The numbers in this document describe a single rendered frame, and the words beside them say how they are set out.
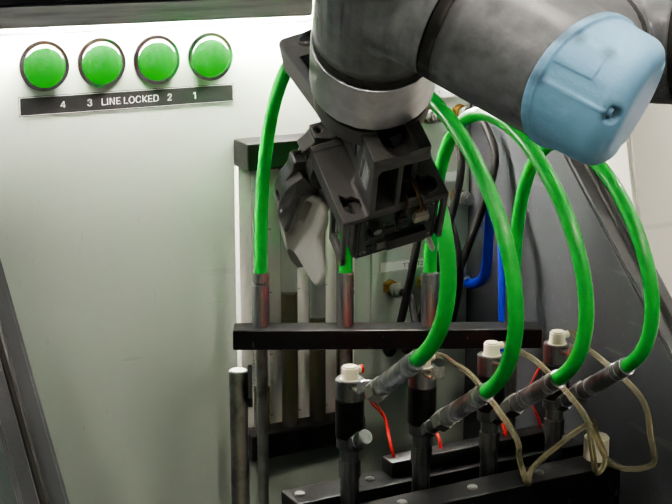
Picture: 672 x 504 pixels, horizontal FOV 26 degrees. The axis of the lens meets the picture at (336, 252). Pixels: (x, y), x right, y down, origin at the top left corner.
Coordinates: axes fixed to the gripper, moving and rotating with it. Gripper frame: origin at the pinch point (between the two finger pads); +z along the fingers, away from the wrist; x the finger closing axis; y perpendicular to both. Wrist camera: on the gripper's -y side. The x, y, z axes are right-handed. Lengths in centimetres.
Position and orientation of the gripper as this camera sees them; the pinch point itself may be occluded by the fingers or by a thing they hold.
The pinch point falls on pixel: (348, 232)
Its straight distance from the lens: 105.3
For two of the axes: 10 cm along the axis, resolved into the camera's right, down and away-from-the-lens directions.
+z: -0.3, 5.1, 8.6
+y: 3.4, 8.1, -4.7
